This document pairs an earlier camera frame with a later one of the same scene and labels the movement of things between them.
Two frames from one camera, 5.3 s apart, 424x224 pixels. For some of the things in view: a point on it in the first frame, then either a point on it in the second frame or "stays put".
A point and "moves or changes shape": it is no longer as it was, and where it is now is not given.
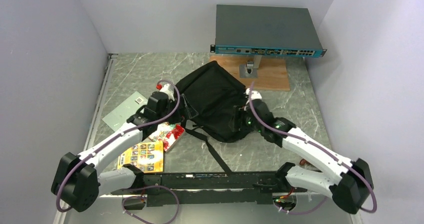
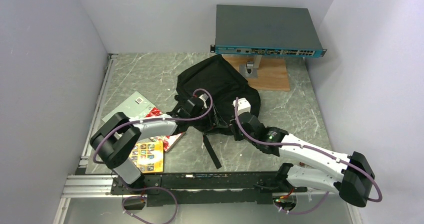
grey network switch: x=266 y=30 stays put
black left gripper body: x=171 y=106 to x=211 y=122
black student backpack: x=206 y=100 moves or changes shape
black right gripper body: x=254 y=125 to x=237 y=133
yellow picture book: x=148 y=157 stays put
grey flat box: x=117 y=119 stays put
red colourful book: x=169 y=134 stays put
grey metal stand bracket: x=249 y=70 stays put
